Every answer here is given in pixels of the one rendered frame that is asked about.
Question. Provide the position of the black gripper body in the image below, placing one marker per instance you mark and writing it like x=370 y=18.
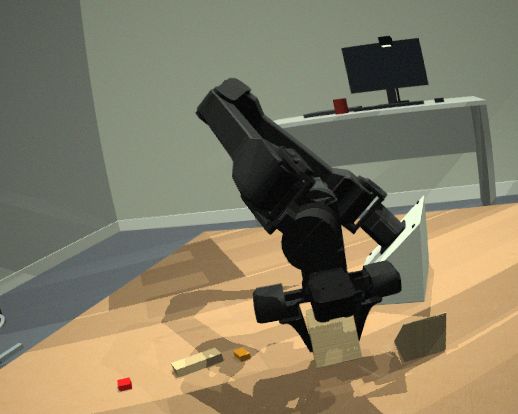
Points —
x=272 y=304

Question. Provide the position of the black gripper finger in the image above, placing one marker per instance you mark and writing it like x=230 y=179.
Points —
x=299 y=324
x=362 y=312

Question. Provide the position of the small red block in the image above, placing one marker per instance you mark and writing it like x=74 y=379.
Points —
x=124 y=384

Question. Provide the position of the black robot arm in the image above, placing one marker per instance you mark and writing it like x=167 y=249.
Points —
x=269 y=166

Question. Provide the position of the small orange block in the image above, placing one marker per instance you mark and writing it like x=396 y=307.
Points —
x=242 y=354

